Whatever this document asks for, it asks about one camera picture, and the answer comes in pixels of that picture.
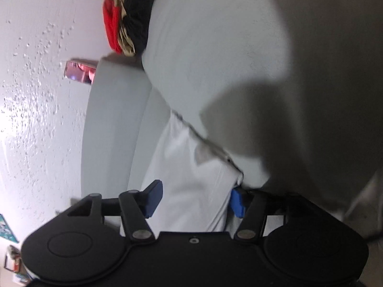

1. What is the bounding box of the green wall painting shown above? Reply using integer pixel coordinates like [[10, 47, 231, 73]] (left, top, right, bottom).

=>
[[0, 214, 19, 243]]

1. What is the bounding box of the red folded garment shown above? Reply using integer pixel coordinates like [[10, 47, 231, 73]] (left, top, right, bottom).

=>
[[102, 0, 124, 55]]

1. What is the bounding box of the pink smartphone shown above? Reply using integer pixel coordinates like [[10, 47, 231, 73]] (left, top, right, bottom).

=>
[[64, 60, 98, 85]]

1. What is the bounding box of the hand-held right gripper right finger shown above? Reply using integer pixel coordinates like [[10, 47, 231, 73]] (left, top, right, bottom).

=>
[[230, 187, 332, 241]]

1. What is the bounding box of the grey fabric sofa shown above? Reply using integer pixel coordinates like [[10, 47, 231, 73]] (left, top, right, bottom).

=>
[[81, 0, 383, 240]]

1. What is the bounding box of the white t-shirt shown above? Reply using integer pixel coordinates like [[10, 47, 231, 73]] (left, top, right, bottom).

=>
[[120, 110, 245, 237]]

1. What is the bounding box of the black folded garment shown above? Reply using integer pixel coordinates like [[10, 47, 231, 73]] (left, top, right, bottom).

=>
[[121, 0, 157, 56]]

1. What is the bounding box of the tan folded garment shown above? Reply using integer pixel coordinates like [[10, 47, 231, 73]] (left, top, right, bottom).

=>
[[112, 0, 137, 57]]

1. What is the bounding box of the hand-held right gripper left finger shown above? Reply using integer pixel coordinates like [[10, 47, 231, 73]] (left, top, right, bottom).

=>
[[57, 180, 164, 242]]

